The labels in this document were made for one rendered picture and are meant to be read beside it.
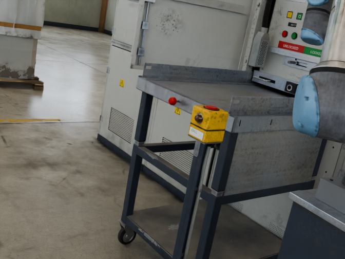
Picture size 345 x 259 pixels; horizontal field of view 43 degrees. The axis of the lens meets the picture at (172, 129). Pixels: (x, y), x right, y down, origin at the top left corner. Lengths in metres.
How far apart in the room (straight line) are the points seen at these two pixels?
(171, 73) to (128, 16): 1.35
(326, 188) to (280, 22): 1.29
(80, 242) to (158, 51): 1.03
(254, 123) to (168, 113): 1.33
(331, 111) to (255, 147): 0.63
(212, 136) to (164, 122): 1.61
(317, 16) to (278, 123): 0.43
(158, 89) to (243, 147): 0.46
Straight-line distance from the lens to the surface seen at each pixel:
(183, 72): 2.09
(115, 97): 3.42
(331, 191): 1.22
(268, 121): 1.67
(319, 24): 1.79
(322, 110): 1.12
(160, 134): 2.94
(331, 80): 1.14
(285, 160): 1.88
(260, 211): 2.39
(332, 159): 2.10
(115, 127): 3.43
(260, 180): 1.80
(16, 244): 2.21
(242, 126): 1.56
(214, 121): 1.30
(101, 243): 2.25
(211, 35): 2.35
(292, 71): 2.27
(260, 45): 2.28
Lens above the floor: 1.17
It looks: 16 degrees down
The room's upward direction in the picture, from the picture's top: 11 degrees clockwise
